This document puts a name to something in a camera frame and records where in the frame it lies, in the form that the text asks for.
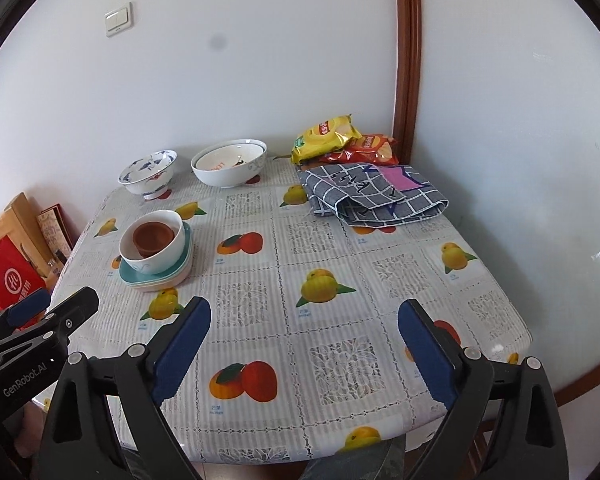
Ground brown wooden door frame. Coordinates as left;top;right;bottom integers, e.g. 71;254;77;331
392;0;422;166

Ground large white bowl grey swirls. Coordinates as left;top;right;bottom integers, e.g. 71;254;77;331
190;139;268;189

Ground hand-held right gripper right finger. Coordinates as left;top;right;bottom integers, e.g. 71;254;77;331
397;299;570;480

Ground blue floral footed bowl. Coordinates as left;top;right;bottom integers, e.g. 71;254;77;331
118;149;177;201

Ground wooden boxes by wall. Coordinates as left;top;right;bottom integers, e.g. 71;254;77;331
0;191;56;281

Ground red chip bag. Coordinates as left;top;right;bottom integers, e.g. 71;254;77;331
320;133;400;167

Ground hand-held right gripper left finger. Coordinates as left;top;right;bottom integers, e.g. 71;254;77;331
39;296;212;480

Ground small brown bowl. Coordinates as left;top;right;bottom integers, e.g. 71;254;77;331
131;220;177;257

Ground white light switch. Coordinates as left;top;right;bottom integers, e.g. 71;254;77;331
103;2;132;37

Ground grey checked cloth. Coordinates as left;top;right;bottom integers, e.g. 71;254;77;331
298;161;451;226

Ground red paper bag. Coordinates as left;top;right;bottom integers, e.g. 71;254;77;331
0;236;48;313

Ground wooden chair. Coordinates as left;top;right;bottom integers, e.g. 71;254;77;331
467;417;501;480

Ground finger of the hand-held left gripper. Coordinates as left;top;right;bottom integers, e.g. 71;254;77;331
39;286;100;343
0;287;52;350

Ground yellow chip bag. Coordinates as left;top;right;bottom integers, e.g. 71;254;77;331
291;114;363;165

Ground teal square plate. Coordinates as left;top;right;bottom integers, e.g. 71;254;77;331
118;230;195;283

